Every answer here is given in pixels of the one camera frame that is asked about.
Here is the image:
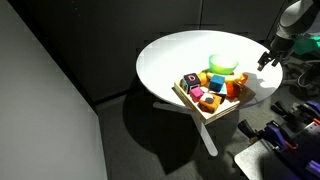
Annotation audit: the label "red block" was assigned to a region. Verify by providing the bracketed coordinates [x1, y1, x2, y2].
[226, 82, 243, 99]

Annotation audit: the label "yellow ball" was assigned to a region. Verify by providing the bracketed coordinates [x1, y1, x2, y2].
[197, 71, 210, 87]

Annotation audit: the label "wooden tray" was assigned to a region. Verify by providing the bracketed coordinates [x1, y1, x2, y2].
[172, 79, 242, 126]

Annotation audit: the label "orange block with grey circle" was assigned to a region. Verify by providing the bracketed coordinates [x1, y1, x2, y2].
[198, 92, 223, 114]

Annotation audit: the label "teal camera mount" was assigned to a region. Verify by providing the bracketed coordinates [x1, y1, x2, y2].
[292, 34, 320, 56]

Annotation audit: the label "blue block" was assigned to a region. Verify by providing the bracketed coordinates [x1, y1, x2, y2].
[208, 74, 227, 93]

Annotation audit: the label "green translucent bowl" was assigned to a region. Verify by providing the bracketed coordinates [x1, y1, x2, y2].
[208, 53, 240, 76]

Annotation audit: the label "pink block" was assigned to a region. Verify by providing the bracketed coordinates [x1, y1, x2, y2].
[189, 86, 205, 103]

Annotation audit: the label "yellow toy banana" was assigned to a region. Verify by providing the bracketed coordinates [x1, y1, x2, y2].
[205, 71, 244, 85]

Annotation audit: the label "white table legs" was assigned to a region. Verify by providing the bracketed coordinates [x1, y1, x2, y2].
[152, 101, 220, 158]

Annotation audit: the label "grey base plate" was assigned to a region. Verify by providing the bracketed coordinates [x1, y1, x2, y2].
[233, 143, 301, 180]

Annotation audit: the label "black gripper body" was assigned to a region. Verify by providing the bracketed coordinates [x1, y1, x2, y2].
[261, 49, 285, 65]

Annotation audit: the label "black letter block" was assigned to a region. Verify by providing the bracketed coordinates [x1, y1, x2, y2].
[181, 72, 202, 95]

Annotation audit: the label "plain orange block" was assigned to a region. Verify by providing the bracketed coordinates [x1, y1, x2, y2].
[238, 73, 250, 86]

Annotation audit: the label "purple clamp with orange handle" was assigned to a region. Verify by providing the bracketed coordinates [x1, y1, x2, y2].
[270, 99, 320, 126]
[237, 119, 298, 152]

